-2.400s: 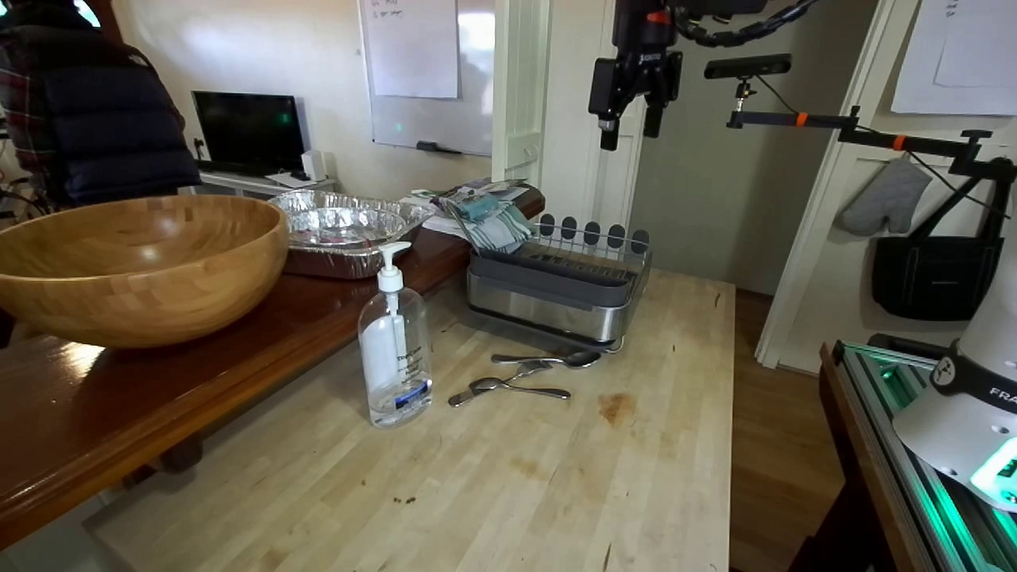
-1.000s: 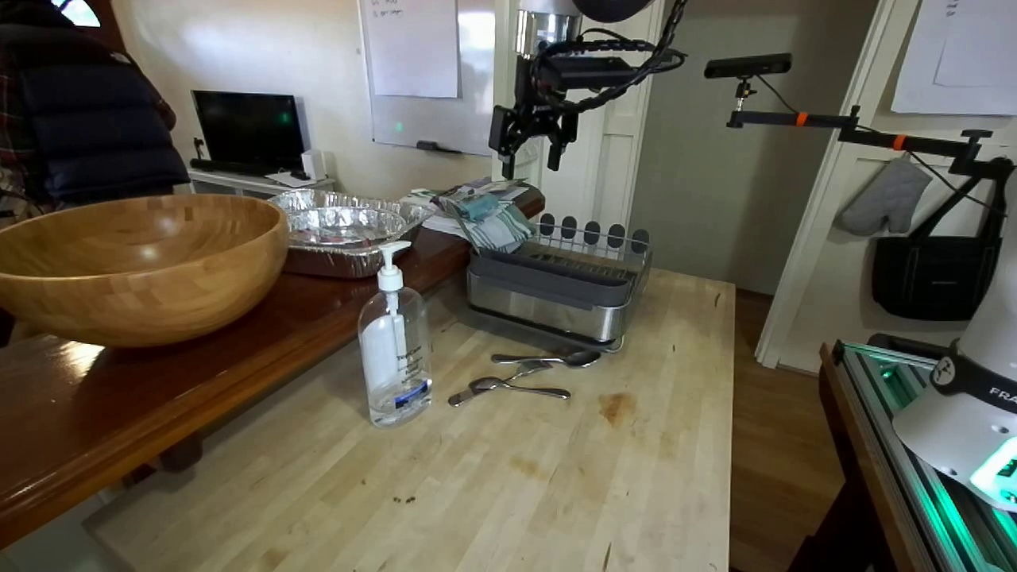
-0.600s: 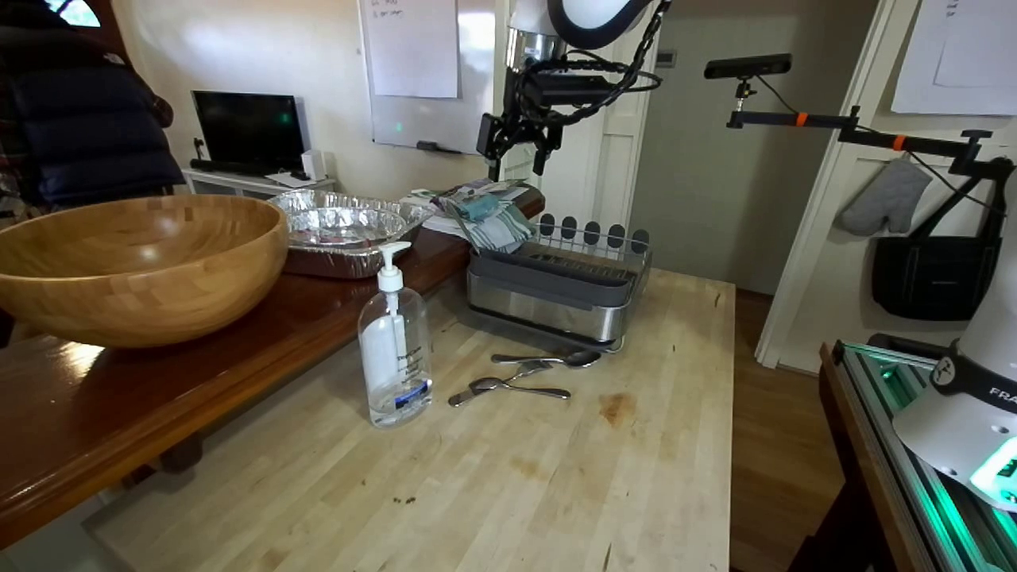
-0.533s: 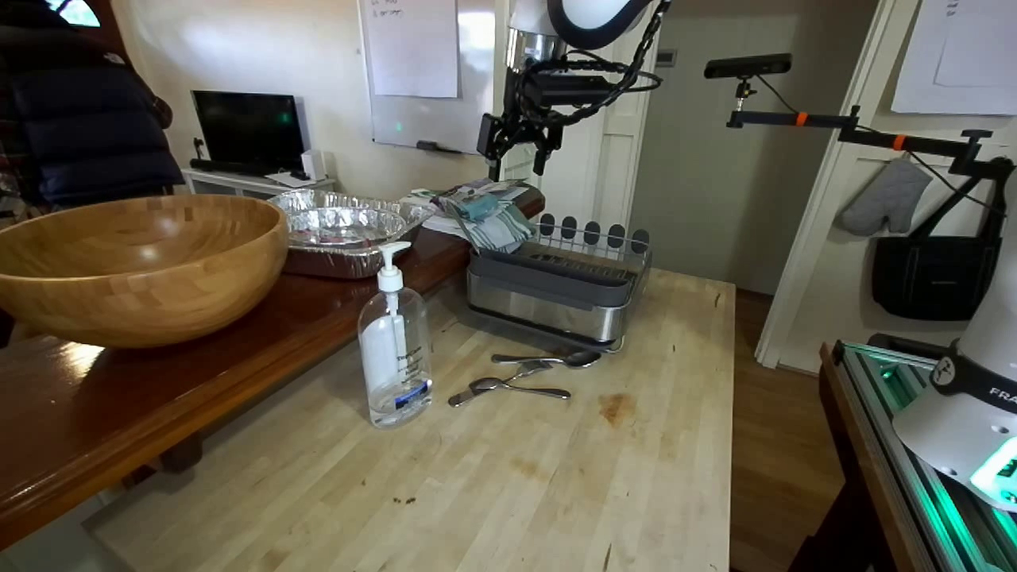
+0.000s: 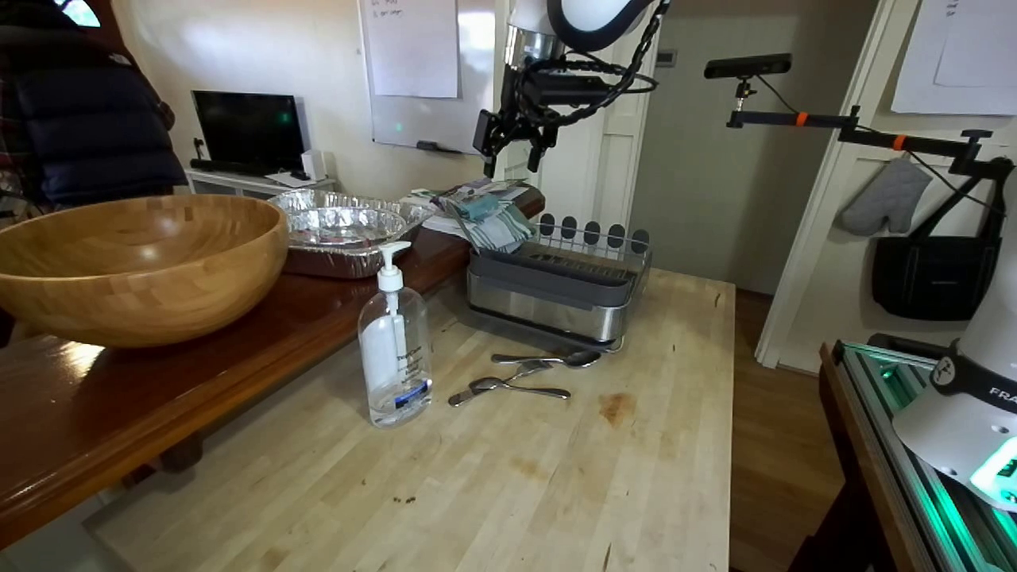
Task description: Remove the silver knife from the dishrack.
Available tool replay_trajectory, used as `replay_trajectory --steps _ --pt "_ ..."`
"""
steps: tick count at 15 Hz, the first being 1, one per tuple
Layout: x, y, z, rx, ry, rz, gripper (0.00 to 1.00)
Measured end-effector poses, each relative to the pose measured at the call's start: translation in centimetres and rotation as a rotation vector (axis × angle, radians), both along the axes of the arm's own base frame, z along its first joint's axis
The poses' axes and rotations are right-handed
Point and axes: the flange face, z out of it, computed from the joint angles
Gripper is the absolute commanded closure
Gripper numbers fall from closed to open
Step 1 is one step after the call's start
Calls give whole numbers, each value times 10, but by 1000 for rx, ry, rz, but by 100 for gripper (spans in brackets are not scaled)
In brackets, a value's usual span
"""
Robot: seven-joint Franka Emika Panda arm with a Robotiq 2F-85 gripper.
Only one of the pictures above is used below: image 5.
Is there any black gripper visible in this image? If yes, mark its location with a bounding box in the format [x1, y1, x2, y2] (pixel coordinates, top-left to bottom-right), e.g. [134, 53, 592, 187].
[475, 66, 566, 177]

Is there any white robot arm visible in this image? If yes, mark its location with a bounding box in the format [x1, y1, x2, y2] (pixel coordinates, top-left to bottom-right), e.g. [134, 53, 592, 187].
[475, 0, 670, 177]

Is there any striped dish towel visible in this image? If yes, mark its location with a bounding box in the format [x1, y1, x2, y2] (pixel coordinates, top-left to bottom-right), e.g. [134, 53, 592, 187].
[422, 180, 534, 251]

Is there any black dish rack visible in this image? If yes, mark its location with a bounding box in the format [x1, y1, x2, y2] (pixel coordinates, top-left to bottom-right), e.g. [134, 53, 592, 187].
[469, 212, 653, 347]

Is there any aluminium foil tray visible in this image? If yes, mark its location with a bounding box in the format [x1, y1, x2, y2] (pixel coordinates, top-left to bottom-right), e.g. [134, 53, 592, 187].
[275, 190, 433, 279]

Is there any clear hand sanitizer bottle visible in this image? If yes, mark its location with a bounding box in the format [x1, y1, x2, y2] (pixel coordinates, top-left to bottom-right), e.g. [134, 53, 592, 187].
[360, 240, 433, 425]

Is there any black laptop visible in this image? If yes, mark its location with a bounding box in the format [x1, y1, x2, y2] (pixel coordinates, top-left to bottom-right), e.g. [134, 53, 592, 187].
[195, 92, 306, 177]

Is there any grey oven mitt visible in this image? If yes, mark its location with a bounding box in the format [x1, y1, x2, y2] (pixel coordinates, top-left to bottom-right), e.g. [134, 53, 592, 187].
[837, 158, 933, 236]

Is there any large wooden bowl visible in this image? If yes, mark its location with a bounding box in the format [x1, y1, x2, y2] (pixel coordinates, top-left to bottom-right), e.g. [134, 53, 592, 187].
[0, 195, 289, 347]

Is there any black hanging bag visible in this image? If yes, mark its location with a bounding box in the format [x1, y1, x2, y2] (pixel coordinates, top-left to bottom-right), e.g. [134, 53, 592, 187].
[871, 177, 1006, 321]

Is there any black jacket on chair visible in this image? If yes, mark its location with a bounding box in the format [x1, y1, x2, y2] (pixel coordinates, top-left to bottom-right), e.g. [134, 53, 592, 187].
[0, 0, 184, 208]

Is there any whiteboard on wall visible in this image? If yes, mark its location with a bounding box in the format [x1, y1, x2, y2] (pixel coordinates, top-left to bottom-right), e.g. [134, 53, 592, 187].
[360, 0, 498, 154]

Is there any black camera on boom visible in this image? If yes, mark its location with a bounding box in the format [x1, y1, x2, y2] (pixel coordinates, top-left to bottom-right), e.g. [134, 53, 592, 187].
[702, 53, 1013, 180]

